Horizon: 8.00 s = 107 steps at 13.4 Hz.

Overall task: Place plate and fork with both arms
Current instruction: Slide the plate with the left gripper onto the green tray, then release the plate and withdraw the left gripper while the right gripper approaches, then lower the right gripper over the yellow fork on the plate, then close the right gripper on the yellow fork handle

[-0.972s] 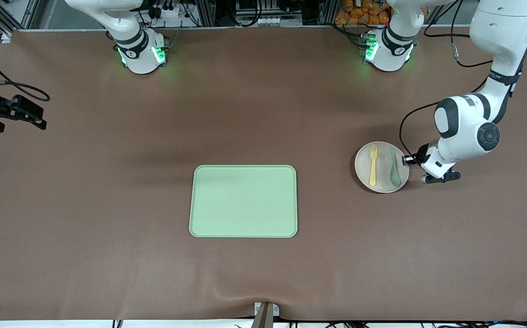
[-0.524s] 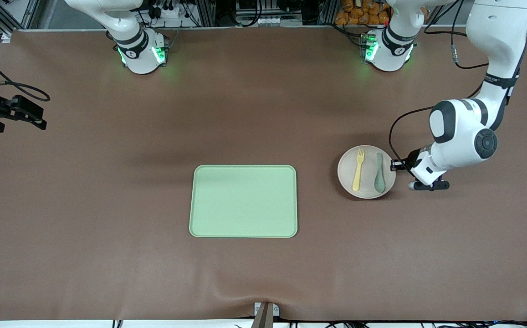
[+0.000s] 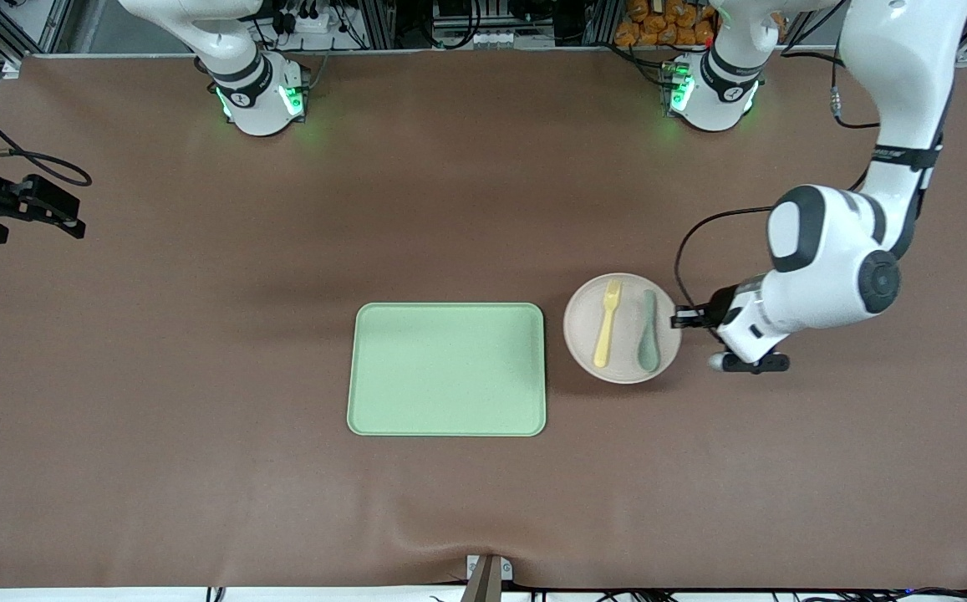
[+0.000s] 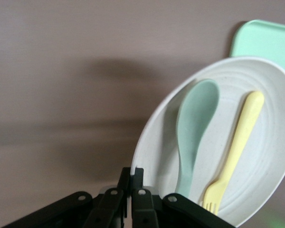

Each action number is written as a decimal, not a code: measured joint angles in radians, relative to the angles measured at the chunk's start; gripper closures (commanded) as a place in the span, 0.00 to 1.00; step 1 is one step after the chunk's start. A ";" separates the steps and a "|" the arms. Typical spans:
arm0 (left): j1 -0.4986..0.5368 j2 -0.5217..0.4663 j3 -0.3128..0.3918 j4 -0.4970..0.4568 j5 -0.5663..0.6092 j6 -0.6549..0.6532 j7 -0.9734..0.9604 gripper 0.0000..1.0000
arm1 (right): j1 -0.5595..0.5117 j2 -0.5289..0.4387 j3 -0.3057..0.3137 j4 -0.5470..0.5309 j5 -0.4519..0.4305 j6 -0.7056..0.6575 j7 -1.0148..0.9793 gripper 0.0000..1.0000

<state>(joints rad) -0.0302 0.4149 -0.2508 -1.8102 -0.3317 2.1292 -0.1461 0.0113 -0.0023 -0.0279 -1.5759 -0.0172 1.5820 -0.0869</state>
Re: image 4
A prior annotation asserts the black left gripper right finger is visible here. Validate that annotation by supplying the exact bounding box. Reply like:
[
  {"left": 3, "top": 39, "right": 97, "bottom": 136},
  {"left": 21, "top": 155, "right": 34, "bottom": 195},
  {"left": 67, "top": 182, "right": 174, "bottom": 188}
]
[{"left": 130, "top": 167, "right": 234, "bottom": 228}]

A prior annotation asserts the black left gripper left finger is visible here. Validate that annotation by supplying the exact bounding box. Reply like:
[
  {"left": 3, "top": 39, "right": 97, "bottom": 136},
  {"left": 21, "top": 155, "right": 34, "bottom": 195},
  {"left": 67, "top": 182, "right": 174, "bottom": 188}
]
[{"left": 0, "top": 167, "right": 131, "bottom": 228}]

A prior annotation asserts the yellow plastic fork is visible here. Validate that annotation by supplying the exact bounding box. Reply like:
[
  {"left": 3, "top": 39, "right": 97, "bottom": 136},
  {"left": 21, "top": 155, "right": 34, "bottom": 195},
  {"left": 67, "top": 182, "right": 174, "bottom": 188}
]
[{"left": 199, "top": 91, "right": 265, "bottom": 216}]

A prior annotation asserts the white round plate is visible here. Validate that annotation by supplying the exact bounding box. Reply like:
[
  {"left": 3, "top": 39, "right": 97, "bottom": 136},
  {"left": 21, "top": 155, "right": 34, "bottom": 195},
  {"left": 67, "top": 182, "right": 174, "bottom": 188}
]
[{"left": 131, "top": 56, "right": 285, "bottom": 228}]

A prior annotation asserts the teal plastic spoon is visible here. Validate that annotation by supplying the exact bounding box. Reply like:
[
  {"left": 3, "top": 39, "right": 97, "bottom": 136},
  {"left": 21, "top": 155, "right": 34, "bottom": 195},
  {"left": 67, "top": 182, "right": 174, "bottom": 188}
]
[{"left": 174, "top": 79, "right": 220, "bottom": 198}]

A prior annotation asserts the mint green rectangular tray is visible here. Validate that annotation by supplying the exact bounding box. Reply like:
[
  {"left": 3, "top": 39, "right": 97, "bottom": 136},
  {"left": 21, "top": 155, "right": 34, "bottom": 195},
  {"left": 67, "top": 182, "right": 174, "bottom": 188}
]
[{"left": 229, "top": 19, "right": 285, "bottom": 83}]

